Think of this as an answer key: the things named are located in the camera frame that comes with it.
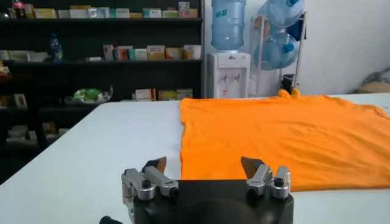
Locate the plain white box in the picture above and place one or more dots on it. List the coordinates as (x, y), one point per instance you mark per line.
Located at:
(64, 14)

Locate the green yellow medicine box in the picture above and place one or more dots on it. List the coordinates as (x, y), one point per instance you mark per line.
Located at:
(29, 11)

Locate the blue water jug with label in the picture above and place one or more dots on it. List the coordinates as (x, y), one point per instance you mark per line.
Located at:
(228, 24)

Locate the grey clothes pile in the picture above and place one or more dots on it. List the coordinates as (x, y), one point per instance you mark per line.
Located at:
(377, 76)

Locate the small flat white box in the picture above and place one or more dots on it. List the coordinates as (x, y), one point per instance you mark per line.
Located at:
(93, 59)

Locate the green yellow box stack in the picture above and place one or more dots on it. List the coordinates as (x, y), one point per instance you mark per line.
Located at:
(167, 95)

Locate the black shelving unit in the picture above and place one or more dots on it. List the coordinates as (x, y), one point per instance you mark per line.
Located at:
(122, 76)

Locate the red orange medicine box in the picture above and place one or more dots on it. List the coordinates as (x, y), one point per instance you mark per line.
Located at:
(122, 53)

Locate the black shiny helmet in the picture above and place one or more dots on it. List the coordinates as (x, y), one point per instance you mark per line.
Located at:
(5, 14)

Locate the tilted white box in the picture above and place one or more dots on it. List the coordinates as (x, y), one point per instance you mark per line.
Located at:
(38, 57)

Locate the white metal jug rack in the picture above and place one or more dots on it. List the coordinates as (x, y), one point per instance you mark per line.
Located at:
(260, 39)

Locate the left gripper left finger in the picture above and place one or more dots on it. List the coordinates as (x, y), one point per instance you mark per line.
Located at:
(161, 182)

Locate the green white medicine box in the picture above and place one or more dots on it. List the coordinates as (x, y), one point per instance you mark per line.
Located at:
(169, 14)

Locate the red snack packets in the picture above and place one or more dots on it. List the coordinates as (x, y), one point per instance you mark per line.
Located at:
(3, 70)

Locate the pale medicine box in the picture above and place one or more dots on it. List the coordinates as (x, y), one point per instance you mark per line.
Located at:
(19, 56)

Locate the flat yellow box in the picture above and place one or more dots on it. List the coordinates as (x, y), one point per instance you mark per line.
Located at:
(80, 6)

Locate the small yellow medicine box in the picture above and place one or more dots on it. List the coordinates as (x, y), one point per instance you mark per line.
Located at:
(136, 15)

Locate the blue drink bottle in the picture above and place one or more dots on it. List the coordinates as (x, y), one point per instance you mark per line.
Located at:
(56, 47)

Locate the orange white medicine box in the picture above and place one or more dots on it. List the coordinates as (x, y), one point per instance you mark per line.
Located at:
(174, 53)

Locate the cardboard box with flaps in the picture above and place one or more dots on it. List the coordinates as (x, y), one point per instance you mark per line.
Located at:
(374, 87)

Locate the white water dispenser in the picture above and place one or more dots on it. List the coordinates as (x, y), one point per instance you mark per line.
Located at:
(228, 76)

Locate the cola bottle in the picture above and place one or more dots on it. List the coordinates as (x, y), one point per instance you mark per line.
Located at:
(18, 8)

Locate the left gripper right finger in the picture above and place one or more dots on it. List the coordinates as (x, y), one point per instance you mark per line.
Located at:
(262, 178)

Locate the pale box stack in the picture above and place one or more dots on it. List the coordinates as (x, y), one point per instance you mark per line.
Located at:
(184, 93)

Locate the orange t-shirt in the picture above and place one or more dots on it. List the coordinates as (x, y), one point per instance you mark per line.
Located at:
(274, 137)

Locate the yellow white medicine box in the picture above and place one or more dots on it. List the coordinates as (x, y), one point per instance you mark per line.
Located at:
(155, 53)
(45, 13)

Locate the pink medicine box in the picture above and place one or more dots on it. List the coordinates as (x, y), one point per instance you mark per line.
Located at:
(183, 9)

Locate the blue white medicine box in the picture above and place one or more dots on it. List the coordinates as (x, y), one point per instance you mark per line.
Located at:
(98, 13)

